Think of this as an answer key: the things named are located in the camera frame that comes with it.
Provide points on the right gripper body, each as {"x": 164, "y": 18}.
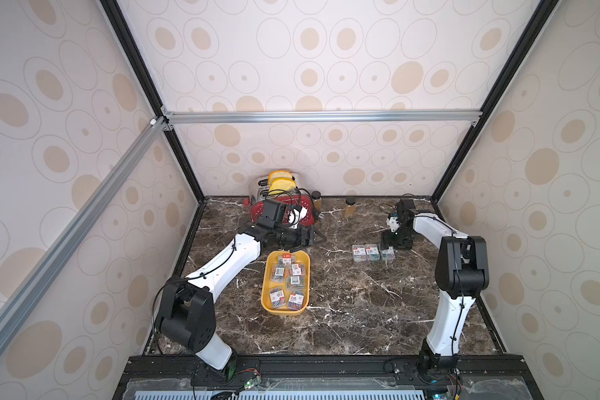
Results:
{"x": 397, "y": 236}

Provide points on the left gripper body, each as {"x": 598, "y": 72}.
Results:
{"x": 290, "y": 238}

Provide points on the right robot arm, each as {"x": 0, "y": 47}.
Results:
{"x": 460, "y": 273}

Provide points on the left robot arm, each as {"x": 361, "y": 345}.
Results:
{"x": 186, "y": 313}

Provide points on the yellow storage tray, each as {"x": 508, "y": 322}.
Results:
{"x": 290, "y": 284}

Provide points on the red toaster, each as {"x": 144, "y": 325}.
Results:
{"x": 258, "y": 192}

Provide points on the left spice jar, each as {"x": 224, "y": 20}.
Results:
{"x": 317, "y": 201}

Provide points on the spice jar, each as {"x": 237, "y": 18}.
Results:
{"x": 350, "y": 207}
{"x": 317, "y": 201}

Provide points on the yellow toast slice front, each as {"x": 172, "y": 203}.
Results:
{"x": 282, "y": 186}

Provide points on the yellow toast slice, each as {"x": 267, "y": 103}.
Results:
{"x": 282, "y": 186}
{"x": 280, "y": 174}

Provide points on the right spice jar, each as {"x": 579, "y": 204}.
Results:
{"x": 350, "y": 207}

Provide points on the yellow toast slice rear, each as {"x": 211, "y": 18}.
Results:
{"x": 280, "y": 174}

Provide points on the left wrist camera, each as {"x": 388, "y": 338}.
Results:
{"x": 297, "y": 215}

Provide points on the horizontal aluminium rail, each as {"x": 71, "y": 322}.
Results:
{"x": 368, "y": 116}

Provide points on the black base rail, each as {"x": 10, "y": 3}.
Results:
{"x": 327, "y": 377}

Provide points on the left aluminium rail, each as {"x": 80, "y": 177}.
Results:
{"x": 18, "y": 308}

